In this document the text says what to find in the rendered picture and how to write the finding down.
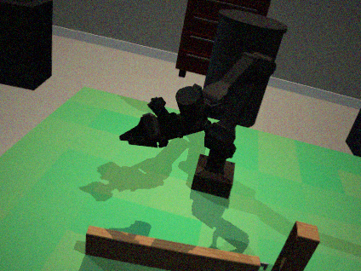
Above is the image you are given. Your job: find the wooden side rail with dark hooks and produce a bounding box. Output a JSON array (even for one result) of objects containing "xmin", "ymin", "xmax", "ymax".
[{"xmin": 85, "ymin": 225, "xmax": 269, "ymax": 271}]

